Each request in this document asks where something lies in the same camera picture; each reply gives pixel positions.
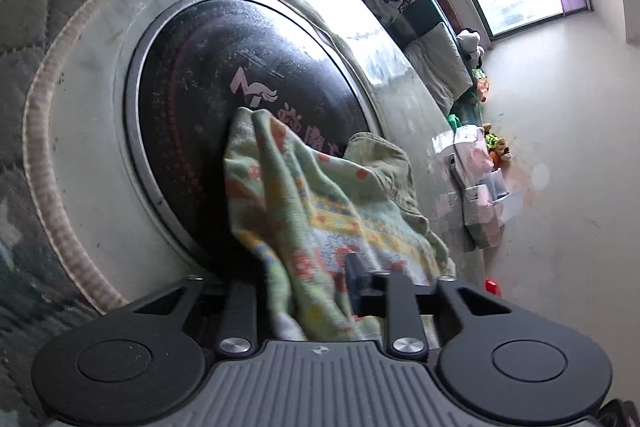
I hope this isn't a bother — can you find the panda plush toy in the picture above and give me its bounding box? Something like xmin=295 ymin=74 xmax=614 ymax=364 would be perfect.
xmin=455 ymin=29 xmax=487 ymax=68

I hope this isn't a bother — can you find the floral button shirt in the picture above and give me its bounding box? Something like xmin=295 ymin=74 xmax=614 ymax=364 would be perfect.
xmin=222 ymin=106 xmax=457 ymax=344

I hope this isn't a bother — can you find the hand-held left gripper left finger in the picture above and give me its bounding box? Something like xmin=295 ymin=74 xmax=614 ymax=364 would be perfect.
xmin=132 ymin=276 xmax=261 ymax=359

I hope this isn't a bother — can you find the brown green plush toy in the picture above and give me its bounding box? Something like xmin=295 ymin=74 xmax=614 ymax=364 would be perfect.
xmin=482 ymin=124 xmax=514 ymax=168

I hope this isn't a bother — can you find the grey cushion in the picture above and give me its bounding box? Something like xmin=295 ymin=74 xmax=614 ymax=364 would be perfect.
xmin=402 ymin=22 xmax=474 ymax=116

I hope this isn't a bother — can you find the black round induction cooktop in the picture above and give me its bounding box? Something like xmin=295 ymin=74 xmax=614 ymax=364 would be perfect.
xmin=124 ymin=0 xmax=375 ymax=280

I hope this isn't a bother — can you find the orange plush toy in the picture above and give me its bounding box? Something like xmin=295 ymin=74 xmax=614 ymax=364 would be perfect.
xmin=472 ymin=76 xmax=492 ymax=104

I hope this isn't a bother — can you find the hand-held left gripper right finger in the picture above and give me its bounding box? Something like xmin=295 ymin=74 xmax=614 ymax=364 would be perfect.
xmin=346 ymin=253 xmax=507 ymax=359

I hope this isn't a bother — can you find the clear plastic container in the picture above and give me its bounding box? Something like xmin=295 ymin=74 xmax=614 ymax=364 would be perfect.
xmin=461 ymin=169 xmax=512 ymax=251

